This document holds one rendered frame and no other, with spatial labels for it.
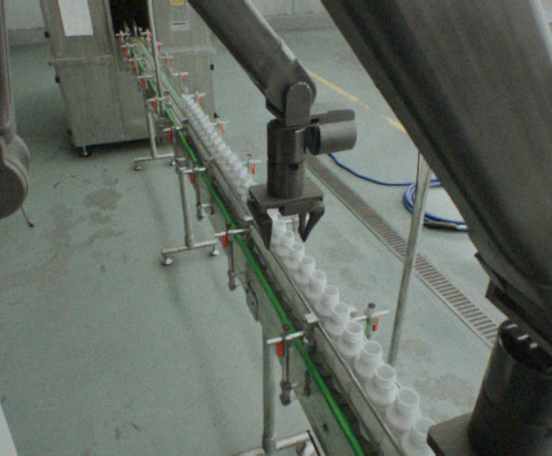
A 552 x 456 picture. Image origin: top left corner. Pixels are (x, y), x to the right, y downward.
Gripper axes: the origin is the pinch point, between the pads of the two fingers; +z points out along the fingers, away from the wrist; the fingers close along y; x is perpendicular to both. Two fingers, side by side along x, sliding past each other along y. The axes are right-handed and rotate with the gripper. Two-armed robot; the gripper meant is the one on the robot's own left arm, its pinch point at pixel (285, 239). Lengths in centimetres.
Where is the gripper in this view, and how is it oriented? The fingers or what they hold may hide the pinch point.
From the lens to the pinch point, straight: 79.1
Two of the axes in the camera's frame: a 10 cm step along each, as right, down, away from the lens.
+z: 0.0, 8.4, 5.4
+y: -9.4, 1.9, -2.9
